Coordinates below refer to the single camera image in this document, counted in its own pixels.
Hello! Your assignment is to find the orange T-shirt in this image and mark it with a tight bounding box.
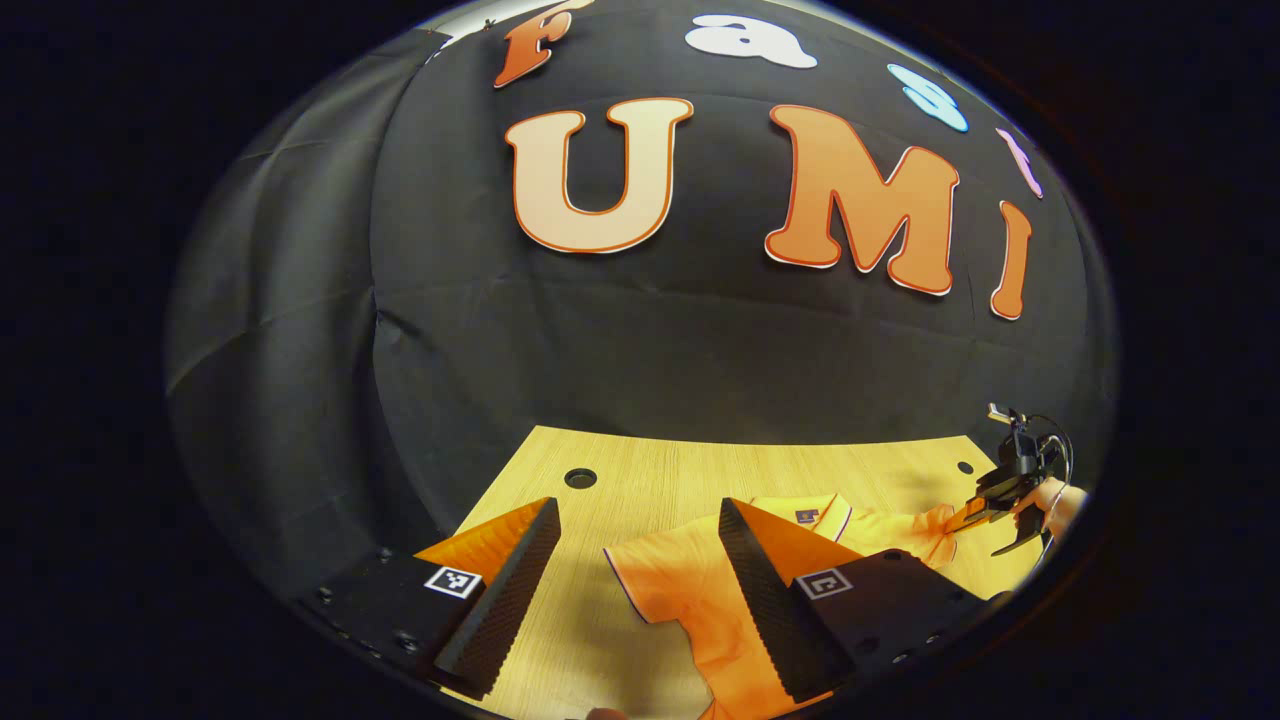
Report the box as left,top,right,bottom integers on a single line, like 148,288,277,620
603,493,966,720

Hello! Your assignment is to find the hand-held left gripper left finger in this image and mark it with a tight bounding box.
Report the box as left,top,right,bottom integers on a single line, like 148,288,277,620
300,496,562,701

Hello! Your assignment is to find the black backdrop cloth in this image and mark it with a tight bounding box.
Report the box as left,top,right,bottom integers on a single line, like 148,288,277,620
165,0,1119,601

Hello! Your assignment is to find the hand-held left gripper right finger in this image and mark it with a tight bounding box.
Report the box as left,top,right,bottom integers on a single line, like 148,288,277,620
717,497,1004,704

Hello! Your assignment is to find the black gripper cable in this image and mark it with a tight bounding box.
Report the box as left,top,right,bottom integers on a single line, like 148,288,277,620
1028,413,1075,473

